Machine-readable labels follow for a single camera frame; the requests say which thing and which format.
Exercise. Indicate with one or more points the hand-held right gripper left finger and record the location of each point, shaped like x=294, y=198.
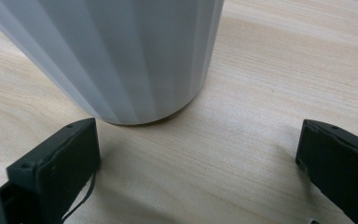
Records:
x=59, y=168

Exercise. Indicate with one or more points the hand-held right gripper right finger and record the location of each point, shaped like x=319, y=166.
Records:
x=338, y=168

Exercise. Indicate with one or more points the white ribbed vase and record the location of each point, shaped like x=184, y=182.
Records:
x=124, y=56

